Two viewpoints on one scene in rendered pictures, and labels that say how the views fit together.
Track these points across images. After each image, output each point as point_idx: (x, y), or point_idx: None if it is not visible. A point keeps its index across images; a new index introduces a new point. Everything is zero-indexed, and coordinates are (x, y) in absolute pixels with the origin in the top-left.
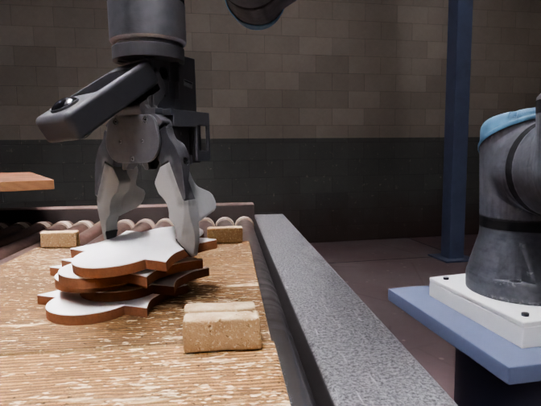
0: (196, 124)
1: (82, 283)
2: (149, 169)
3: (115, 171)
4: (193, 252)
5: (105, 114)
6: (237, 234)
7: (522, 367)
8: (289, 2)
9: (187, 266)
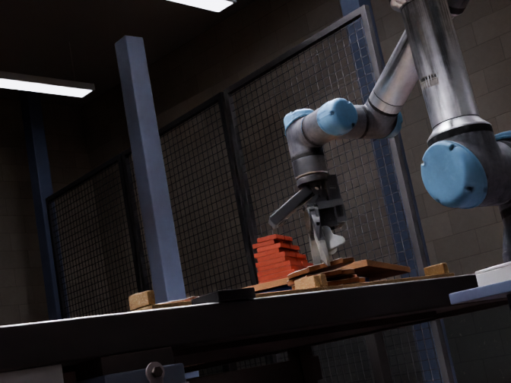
0: (333, 205)
1: (290, 283)
2: (312, 231)
3: (310, 236)
4: (327, 264)
5: (285, 213)
6: (440, 267)
7: (455, 293)
8: (387, 122)
9: (334, 272)
